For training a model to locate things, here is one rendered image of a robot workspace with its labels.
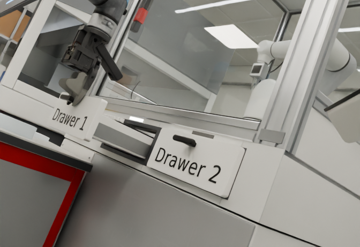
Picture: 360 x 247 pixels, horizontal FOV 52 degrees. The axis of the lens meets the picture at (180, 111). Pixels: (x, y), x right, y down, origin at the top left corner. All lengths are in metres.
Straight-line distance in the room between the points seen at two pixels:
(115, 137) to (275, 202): 0.44
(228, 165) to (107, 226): 0.44
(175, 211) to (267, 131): 0.28
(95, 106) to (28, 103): 0.93
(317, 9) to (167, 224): 0.57
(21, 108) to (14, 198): 0.74
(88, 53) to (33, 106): 0.87
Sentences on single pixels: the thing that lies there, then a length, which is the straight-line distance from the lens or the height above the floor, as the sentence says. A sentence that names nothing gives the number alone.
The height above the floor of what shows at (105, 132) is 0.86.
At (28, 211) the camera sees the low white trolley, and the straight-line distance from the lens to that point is 1.21.
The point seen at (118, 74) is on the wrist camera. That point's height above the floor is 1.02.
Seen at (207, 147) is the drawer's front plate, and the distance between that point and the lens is 0.84.
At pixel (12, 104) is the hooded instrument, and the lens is 1.84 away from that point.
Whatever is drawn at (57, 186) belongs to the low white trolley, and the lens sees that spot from 1.21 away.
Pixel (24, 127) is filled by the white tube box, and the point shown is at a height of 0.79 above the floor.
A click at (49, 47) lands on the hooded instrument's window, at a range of 1.90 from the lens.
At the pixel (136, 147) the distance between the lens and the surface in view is 1.01.
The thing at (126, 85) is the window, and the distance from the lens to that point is 1.34.
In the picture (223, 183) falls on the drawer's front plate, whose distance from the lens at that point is 0.78.
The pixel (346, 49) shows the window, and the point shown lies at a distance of 0.92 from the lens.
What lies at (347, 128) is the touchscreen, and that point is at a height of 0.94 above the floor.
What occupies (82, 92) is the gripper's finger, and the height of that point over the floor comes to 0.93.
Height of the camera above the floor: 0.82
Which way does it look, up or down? 9 degrees up
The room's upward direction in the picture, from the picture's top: 22 degrees clockwise
